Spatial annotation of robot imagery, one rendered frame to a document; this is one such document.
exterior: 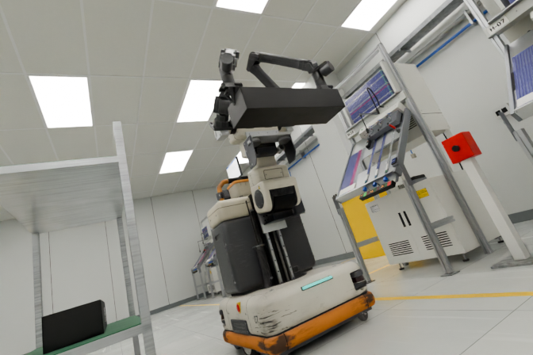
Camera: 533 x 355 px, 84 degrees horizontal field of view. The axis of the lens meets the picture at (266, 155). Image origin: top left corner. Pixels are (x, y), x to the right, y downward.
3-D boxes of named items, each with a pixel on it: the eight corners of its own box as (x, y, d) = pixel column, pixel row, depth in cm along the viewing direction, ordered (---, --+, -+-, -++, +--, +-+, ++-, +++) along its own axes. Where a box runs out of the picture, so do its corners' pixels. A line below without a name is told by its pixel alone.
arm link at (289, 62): (258, 59, 193) (248, 60, 184) (258, 51, 190) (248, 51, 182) (318, 70, 172) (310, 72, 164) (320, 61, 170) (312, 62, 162)
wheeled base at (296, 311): (223, 346, 171) (213, 300, 179) (309, 307, 203) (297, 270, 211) (275, 364, 117) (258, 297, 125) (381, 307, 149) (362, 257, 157)
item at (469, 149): (540, 264, 148) (462, 127, 173) (491, 269, 167) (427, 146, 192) (557, 251, 160) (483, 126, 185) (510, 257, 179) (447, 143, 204)
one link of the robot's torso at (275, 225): (259, 235, 170) (247, 195, 178) (298, 224, 184) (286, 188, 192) (281, 224, 149) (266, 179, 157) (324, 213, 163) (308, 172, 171)
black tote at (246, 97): (326, 124, 166) (319, 107, 170) (345, 106, 153) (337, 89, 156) (233, 129, 137) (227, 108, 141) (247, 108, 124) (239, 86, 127)
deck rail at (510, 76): (523, 120, 147) (514, 112, 146) (519, 122, 149) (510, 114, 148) (514, 50, 188) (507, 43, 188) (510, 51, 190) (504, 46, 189)
